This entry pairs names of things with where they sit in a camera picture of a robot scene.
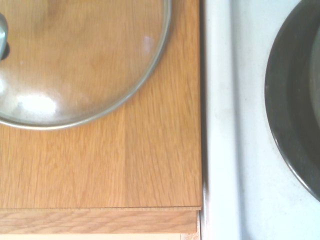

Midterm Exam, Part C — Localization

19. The glass pot lid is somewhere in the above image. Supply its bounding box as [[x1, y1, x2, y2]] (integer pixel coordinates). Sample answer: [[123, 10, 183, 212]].
[[0, 0, 172, 131]]

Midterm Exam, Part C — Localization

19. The white electric stove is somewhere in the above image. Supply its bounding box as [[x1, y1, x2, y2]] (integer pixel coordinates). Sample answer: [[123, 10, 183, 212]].
[[199, 0, 320, 240]]

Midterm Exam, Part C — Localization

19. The dark saucepan with metal handle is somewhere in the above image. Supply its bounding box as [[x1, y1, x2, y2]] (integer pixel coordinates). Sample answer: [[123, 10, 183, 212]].
[[264, 0, 320, 203]]

